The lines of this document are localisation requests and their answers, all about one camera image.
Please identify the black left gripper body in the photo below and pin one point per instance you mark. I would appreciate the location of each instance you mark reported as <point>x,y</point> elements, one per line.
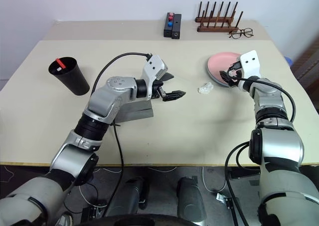
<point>157,91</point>

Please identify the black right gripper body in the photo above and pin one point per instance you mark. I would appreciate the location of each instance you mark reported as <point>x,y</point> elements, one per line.
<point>238,70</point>

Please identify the pink plate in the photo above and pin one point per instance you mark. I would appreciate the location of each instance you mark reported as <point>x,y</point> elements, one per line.
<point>219,63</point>

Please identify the grey glasses case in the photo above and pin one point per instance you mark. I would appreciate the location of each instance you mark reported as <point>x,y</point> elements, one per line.
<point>139,111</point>

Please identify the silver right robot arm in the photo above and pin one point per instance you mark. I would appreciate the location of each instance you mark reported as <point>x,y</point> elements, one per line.
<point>269,99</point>

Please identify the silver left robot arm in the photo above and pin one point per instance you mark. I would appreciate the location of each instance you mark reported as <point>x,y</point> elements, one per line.
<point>117,86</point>

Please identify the black plastic cup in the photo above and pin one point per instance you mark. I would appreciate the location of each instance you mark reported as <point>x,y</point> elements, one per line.
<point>74,84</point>

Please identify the crumpled white wrapper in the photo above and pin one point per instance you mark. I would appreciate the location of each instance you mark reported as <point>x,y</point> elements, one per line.
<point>205,88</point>

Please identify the brown wooden plate rack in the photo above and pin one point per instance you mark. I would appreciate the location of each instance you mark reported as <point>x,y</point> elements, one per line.
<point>214,29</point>

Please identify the black box with coloured buttons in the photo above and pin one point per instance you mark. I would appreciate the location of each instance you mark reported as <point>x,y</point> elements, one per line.
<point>167,32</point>

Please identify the plain black box with hole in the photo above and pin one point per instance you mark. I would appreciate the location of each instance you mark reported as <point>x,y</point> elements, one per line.
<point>176,27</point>

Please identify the small blue object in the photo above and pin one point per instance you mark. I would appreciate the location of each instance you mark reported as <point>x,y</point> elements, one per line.
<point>289,61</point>

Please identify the red marker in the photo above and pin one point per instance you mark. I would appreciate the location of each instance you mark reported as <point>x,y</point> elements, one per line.
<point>60,63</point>

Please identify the dark grey right robot leg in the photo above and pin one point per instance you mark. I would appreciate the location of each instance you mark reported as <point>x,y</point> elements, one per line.
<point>190,198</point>

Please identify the dark grey robot leg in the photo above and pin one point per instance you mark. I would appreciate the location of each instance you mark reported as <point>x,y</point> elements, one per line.
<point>190,198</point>
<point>129,198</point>

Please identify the dark grey left robot leg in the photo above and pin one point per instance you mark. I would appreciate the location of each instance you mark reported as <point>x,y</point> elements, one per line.
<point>129,198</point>

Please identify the black curved robot waist rim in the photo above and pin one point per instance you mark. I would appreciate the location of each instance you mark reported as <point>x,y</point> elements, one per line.
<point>139,219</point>

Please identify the black floor power device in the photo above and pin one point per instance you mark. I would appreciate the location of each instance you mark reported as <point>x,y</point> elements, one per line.
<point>93,212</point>

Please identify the grey shoe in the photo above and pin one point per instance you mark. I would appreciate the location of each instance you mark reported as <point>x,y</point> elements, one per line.
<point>64,219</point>

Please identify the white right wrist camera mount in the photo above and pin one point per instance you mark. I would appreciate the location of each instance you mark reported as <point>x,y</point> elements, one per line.
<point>250,64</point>

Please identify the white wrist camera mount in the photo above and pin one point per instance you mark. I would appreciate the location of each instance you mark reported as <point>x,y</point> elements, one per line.
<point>250,64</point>
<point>153,66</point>

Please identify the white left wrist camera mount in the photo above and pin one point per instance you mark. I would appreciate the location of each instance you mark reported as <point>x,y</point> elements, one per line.
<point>153,66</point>

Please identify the brown frame eyeglasses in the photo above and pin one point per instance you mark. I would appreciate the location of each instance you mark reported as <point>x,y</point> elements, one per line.
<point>235,34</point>

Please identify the silver metal floor bracket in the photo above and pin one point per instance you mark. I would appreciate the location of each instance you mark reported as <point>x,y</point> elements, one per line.
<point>221,197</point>

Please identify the black table frame leg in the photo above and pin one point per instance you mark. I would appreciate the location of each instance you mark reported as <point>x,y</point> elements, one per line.
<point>232,212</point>

